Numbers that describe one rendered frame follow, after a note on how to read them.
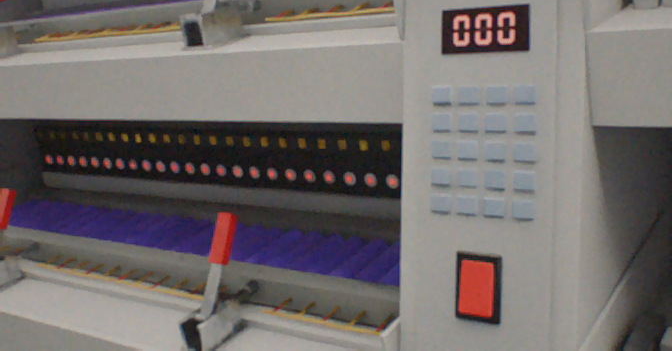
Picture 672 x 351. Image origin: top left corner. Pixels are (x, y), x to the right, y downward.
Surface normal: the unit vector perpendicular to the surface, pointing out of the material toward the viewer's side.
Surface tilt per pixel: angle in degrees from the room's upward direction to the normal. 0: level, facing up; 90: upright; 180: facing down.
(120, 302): 17
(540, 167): 90
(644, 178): 90
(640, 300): 90
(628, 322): 90
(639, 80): 107
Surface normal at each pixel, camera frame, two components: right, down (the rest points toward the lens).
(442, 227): -0.57, 0.04
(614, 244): 0.82, 0.04
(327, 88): -0.55, 0.33
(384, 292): -0.16, -0.94
